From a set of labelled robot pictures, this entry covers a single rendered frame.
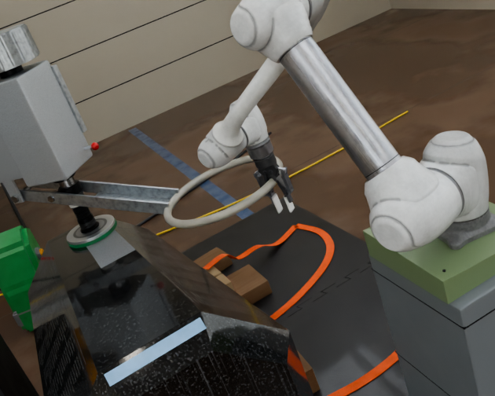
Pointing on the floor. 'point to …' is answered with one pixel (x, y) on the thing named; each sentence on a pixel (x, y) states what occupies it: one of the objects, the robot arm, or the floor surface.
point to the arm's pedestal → (450, 335)
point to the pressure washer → (14, 265)
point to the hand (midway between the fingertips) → (283, 203)
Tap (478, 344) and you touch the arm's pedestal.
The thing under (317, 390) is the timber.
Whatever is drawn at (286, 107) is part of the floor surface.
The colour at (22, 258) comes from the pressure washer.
